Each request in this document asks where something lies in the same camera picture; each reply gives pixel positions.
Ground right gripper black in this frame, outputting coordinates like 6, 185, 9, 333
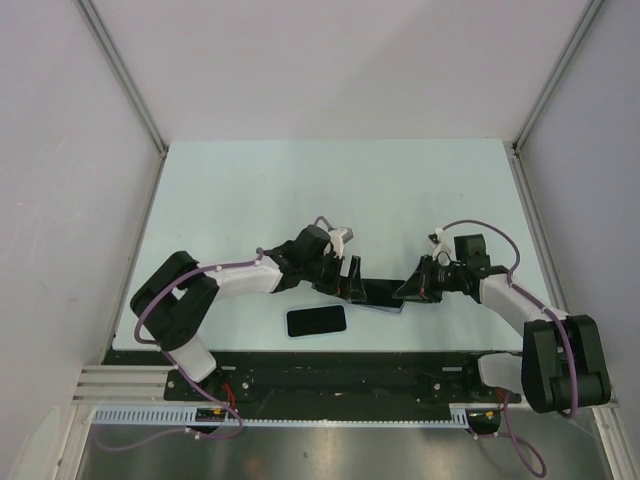
394, 254, 466, 303

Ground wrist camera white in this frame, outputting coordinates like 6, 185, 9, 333
428, 228, 452, 266
329, 227, 354, 258

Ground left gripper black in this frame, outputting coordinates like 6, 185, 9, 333
302, 250, 366, 301

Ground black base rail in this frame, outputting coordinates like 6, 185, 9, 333
102, 349, 524, 406

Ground green-edged black phone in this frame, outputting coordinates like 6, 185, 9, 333
362, 279, 404, 311

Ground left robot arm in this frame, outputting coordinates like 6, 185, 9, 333
130, 224, 367, 400

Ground light blue phone case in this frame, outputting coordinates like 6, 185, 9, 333
284, 304, 349, 341

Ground white cable duct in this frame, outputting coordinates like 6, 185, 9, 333
92, 406, 500, 429

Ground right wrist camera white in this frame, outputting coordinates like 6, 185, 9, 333
428, 228, 452, 266

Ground left aluminium frame post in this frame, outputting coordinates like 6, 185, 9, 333
73, 0, 169, 160

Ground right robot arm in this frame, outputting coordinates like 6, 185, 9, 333
393, 233, 612, 416

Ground aluminium frame post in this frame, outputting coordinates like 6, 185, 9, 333
73, 0, 169, 160
511, 0, 608, 155

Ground purple phone case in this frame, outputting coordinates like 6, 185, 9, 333
350, 301, 405, 315

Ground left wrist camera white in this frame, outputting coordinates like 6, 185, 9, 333
329, 227, 354, 258

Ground right aluminium frame post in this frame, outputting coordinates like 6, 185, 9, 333
511, 0, 608, 155

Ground white-edged black phone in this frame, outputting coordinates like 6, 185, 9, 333
287, 305, 347, 338

